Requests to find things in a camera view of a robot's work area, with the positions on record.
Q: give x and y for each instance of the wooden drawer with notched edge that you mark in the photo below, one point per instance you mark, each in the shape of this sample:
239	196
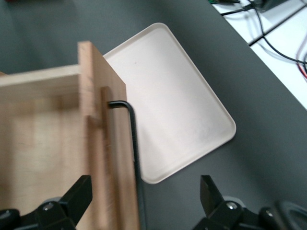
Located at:
48	143

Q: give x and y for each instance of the beige plastic tray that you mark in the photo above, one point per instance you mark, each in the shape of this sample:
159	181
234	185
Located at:
168	95

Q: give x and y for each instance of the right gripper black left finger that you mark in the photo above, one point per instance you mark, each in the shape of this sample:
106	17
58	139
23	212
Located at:
79	198

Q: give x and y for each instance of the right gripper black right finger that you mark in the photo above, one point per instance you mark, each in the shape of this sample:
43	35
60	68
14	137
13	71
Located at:
211	198

